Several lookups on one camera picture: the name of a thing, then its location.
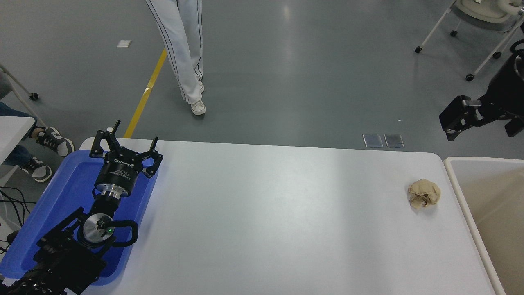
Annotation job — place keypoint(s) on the white side table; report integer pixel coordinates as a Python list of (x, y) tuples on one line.
[(12, 131)]

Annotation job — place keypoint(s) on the tan paper ball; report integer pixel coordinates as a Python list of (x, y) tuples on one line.
[(425, 193)]

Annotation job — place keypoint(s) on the metal floor plate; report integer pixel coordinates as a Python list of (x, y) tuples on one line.
[(373, 140), (394, 140)]

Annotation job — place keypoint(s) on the large pale dustbin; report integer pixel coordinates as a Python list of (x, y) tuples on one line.
[(495, 213)]

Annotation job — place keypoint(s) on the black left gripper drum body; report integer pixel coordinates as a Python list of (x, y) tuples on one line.
[(118, 172)]

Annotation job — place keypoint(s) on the blue plastic tray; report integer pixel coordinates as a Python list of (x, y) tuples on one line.
[(69, 184)]

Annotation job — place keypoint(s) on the seated person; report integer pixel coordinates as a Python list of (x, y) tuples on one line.
[(55, 141)]

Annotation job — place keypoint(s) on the white wheeled chair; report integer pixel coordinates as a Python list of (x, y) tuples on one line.
[(483, 10)]

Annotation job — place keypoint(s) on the chair legs with caster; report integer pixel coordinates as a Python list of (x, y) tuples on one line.
[(33, 96)]

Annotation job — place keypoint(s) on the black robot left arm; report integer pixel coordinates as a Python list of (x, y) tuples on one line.
[(61, 254)]

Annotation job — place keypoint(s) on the standing person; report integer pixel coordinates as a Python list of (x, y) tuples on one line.
[(184, 49)]

